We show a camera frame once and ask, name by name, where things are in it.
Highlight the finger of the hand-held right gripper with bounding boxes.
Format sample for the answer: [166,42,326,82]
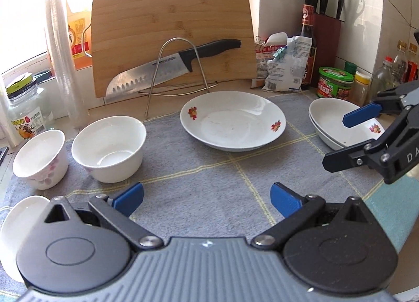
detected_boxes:
[322,109,414,173]
[343,80,419,127]

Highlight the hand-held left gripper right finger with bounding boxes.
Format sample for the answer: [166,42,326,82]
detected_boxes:
[250,182,374,253]

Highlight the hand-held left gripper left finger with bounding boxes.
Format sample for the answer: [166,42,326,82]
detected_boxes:
[44,182,164,253]

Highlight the white flower print plate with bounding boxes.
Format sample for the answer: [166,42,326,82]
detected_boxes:
[180,91,286,152]
[308,98,385,147]
[309,115,348,152]

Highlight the plain white bowl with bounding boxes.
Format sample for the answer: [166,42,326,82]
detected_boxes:
[71,116,147,184]

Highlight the white bowl pink flowers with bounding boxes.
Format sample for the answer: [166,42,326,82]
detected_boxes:
[0,195,51,283]
[12,130,70,190]

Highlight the small yellow lid jar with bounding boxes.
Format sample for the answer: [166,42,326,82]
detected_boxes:
[352,71,371,106]

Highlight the green lid sauce jar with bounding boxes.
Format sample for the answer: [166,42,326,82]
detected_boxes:
[317,67,355,101]

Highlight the clear bottle red cap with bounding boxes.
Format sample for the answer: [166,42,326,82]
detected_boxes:
[371,56,398,99]

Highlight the oil bottle yellow cap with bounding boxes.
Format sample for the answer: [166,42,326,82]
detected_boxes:
[393,40,410,88]

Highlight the dark red label bottle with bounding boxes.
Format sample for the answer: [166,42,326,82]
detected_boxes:
[406,43,419,81]

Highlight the grey blue checked towel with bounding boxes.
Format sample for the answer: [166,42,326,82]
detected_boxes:
[0,92,413,289]

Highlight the brown knife block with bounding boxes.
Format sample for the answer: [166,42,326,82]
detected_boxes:
[309,12,343,88]

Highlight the white blue food packet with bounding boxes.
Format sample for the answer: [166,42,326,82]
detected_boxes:
[263,36,313,93]

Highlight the dark soy sauce bottle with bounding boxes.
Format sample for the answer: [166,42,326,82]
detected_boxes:
[299,4,317,90]

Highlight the red white food packet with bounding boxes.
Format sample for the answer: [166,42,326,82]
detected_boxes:
[251,31,289,89]

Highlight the glass jar yellow lid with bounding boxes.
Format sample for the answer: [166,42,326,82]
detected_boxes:
[6,73,54,148]

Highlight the white plastic bag roll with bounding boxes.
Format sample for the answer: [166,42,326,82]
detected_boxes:
[0,76,15,149]

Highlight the yellow cooking wine bottle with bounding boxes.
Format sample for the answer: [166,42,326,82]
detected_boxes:
[59,0,94,71]

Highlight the bamboo cutting board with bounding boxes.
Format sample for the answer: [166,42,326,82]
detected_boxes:
[83,0,257,103]

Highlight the white wall hook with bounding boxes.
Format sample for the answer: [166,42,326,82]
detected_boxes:
[353,0,366,26]

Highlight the black handled kitchen knife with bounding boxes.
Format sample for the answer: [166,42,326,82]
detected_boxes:
[105,39,242,103]

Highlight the metal wire rack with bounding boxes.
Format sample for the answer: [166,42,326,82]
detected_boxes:
[145,37,219,118]

